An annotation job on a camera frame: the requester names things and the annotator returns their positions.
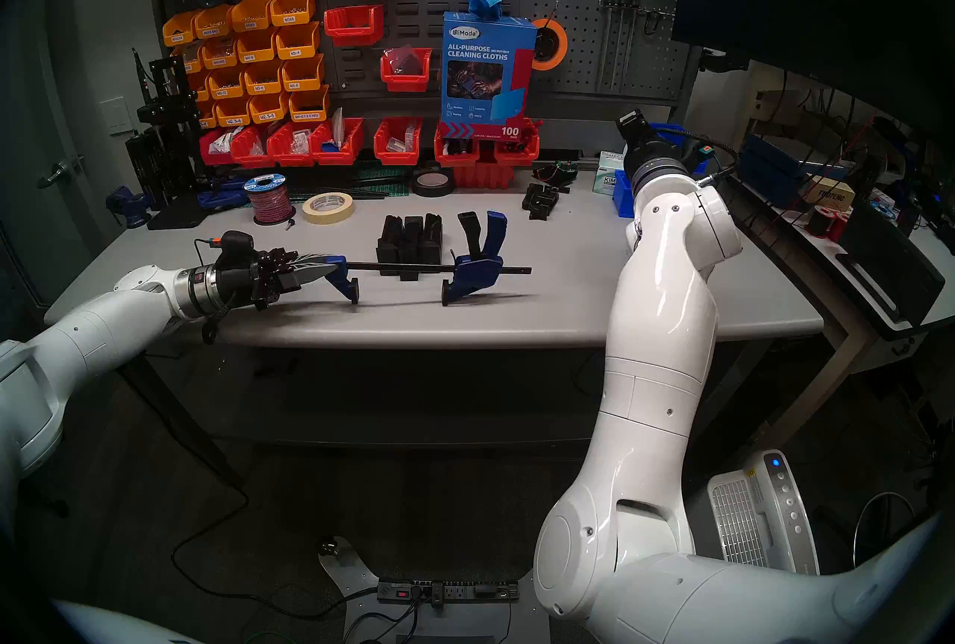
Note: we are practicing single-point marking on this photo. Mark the black metal carabiner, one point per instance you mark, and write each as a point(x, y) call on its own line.
point(653, 21)

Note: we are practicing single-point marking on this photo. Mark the blue cleaning cloths box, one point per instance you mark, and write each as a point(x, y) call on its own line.
point(485, 76)

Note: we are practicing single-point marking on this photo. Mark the white side desk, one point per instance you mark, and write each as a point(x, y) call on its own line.
point(843, 352)

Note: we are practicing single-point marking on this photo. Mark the cream masking tape roll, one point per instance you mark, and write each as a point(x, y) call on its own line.
point(310, 210)

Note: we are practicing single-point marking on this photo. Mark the white robot torso shell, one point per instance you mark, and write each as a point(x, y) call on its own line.
point(112, 627)

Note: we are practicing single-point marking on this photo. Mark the red nested bin stack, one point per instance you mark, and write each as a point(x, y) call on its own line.
point(481, 174)

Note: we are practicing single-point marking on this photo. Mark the printed brown cardboard box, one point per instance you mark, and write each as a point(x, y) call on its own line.
point(832, 193)

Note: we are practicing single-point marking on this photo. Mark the blue hand tool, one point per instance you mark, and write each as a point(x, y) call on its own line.
point(224, 196)

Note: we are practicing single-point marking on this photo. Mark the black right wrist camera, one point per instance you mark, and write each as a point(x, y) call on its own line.
point(707, 156)

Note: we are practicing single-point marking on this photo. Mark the small blue bench vise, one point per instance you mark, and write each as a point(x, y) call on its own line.
point(130, 204)

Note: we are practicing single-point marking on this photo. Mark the grey door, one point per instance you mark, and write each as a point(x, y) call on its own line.
point(45, 90)

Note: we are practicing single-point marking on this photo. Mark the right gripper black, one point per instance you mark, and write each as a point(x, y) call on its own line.
point(640, 130)

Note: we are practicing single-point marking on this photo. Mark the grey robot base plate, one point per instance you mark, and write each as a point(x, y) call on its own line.
point(351, 575)

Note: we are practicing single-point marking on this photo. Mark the small black printed parts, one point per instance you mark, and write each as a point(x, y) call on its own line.
point(541, 200)

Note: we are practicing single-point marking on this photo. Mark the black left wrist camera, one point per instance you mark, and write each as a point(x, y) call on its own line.
point(237, 246)

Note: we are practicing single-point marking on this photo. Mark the red plastic storage bin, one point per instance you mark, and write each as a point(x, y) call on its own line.
point(216, 152)
point(337, 144)
point(250, 152)
point(456, 152)
point(291, 149)
point(398, 143)
point(354, 25)
point(518, 149)
point(405, 77)

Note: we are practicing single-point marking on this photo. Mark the white wall switch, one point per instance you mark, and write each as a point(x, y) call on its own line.
point(116, 115)

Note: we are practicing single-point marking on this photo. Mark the yellow plastic parts bin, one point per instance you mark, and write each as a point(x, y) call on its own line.
point(302, 75)
point(308, 105)
point(256, 47)
point(200, 88)
point(268, 108)
point(226, 85)
point(262, 79)
point(297, 43)
point(251, 16)
point(233, 114)
point(190, 61)
point(207, 118)
point(213, 23)
point(179, 31)
point(292, 10)
point(220, 53)

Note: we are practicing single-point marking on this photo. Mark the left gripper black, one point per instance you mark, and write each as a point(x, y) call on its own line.
point(257, 281)

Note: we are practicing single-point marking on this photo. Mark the white air purifier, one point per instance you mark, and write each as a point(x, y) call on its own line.
point(761, 516)

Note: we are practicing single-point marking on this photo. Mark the black tape roll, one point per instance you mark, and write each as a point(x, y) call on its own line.
point(433, 193)

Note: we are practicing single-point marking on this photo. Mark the black caster wheel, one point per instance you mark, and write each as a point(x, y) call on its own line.
point(328, 547)

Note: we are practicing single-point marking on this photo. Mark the green white tissue box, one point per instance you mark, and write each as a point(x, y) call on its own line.
point(604, 174)

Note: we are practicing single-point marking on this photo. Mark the black power strip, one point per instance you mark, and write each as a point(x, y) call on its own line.
point(448, 590)

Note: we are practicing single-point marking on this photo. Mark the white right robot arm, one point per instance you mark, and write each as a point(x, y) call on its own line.
point(656, 352)

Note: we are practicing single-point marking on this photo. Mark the dark blue equipment box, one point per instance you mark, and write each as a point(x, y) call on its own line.
point(768, 169)

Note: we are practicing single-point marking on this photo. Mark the grey pegboard back panel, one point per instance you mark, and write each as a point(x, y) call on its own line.
point(433, 16)

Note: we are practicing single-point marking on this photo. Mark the blue black bar clamp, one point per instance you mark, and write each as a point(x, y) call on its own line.
point(474, 271)

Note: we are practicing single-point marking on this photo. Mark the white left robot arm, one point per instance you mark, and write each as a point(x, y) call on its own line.
point(74, 344)

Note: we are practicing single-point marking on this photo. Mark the black flat equipment case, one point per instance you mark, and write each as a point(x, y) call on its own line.
point(888, 262)

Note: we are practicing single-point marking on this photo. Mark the green cutting mat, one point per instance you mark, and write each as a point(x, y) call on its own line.
point(388, 176)

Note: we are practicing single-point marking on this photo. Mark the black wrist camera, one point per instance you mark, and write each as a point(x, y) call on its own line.
point(237, 246)
point(707, 156)

